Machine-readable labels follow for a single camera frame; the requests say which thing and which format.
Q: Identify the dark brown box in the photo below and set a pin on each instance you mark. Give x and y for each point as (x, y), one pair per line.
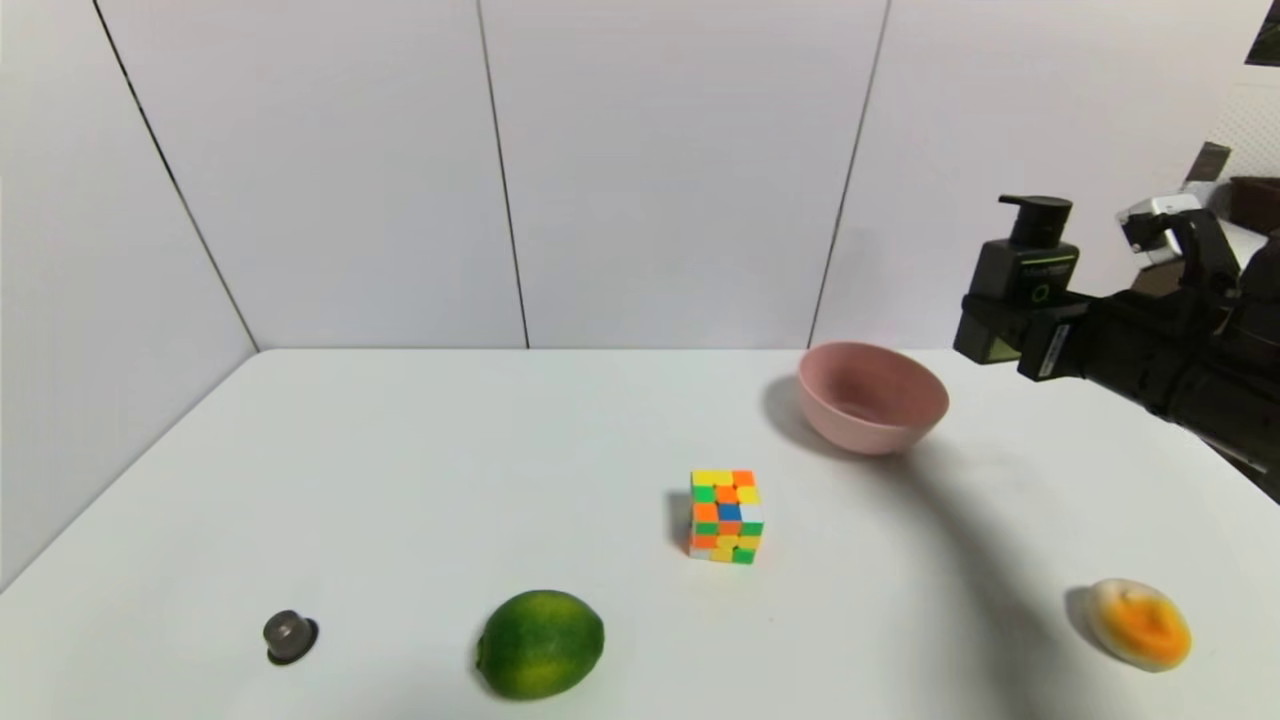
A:
(1258, 205)

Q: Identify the grey angled panel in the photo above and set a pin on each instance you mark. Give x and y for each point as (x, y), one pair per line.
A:
(1208, 162)

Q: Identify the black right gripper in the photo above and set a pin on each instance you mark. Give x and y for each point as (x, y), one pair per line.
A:
(1047, 348)

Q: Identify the toy half boiled egg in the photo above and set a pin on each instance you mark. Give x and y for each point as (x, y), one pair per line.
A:
(1140, 625)

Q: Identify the green lime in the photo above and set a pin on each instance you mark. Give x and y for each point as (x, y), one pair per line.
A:
(540, 647)

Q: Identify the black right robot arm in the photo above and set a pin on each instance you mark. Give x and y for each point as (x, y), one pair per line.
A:
(1240, 370)

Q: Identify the pink bowl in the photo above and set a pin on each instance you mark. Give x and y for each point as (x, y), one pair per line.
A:
(870, 425)

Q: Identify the black pump bottle green label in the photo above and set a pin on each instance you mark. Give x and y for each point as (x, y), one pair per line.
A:
(1025, 270)

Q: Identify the dark wall picture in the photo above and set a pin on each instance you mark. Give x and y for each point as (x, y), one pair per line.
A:
(1266, 42)

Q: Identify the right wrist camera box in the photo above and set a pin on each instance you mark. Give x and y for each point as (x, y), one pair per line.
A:
(1175, 230)

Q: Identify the small grey metal knob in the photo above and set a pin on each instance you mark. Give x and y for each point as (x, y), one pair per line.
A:
(288, 636)

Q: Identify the multicolour puzzle cube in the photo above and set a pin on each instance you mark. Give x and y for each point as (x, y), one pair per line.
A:
(726, 516)

